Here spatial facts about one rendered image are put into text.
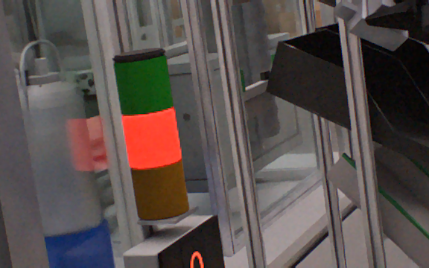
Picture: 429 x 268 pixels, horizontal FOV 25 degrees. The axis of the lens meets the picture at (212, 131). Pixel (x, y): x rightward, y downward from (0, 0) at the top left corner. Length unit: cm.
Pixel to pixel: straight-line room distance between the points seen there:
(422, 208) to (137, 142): 60
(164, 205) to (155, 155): 5
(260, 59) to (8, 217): 213
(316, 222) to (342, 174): 102
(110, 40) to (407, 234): 55
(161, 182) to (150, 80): 10
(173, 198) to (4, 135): 72
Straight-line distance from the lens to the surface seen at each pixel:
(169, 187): 91
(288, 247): 217
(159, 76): 90
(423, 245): 130
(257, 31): 232
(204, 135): 209
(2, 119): 20
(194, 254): 94
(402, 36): 115
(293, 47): 131
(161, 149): 90
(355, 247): 261
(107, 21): 91
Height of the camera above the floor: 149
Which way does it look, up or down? 10 degrees down
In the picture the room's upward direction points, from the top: 8 degrees counter-clockwise
